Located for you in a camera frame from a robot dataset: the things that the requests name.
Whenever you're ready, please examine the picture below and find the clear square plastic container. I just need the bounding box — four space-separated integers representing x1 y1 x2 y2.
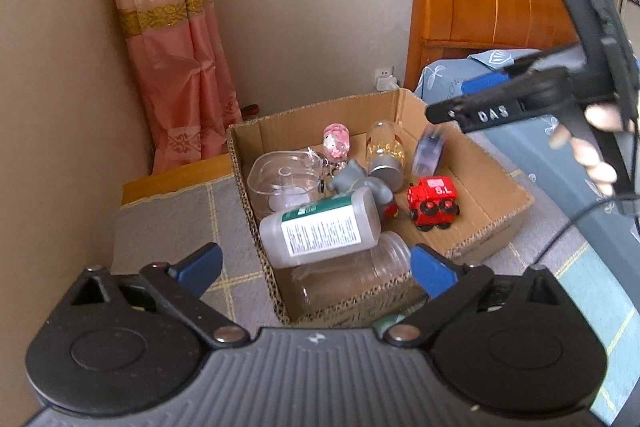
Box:
247 151 323 212

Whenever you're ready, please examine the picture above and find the mint green case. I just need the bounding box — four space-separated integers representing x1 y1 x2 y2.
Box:
372 312 408 338

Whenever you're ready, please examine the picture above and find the white bottle green label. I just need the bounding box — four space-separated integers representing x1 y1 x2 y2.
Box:
259 187 383 269

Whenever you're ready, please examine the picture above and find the person's right hand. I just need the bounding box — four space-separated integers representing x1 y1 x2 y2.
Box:
549 103 637 185

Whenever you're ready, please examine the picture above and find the pink toy figure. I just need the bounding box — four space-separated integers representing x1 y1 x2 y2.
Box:
322 123 351 164

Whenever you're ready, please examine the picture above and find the grey teal checked mat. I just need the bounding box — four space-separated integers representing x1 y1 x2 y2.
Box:
110 179 636 425

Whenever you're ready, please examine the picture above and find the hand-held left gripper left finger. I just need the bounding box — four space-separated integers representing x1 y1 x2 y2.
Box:
70 243 251 349

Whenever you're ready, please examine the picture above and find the cardboard box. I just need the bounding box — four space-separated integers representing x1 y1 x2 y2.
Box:
226 88 535 327

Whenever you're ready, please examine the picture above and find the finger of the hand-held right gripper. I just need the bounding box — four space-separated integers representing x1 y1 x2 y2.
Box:
426 69 576 132
460 46 588 98

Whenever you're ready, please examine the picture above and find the grey toy animal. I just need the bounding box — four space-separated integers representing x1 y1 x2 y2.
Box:
327 159 401 220

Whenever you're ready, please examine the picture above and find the black cable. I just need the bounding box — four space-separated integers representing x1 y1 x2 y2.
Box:
530 194 640 268

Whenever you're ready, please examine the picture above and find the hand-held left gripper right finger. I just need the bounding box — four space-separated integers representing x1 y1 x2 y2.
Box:
382 243 573 350

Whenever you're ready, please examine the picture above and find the pink curtain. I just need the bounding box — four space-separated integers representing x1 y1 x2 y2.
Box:
105 0 243 175

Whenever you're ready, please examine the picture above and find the wooden bedside table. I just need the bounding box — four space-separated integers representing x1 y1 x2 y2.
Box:
121 153 236 206

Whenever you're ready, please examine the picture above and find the clear plastic jar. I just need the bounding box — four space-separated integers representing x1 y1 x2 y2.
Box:
287 232 413 315

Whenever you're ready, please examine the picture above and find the small boxy toy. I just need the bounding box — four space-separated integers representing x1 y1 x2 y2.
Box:
412 127 447 180

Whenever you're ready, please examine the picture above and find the red toy train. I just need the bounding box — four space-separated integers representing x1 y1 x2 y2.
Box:
406 177 460 233

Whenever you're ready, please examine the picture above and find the glass bottle of gold capsules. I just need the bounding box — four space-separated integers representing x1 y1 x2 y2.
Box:
366 121 406 185

